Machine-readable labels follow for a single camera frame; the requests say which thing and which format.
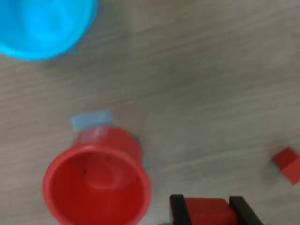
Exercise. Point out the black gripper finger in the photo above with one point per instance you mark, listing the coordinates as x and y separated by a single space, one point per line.
179 211
245 213

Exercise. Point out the red plastic cup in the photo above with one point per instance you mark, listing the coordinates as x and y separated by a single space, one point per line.
93 187

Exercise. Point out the red cube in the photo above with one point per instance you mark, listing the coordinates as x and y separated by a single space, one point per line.
208 211
289 167

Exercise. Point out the blue plastic cup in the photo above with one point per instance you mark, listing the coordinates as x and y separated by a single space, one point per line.
35 28

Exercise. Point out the small tape patch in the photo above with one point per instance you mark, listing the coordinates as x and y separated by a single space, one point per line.
91 120

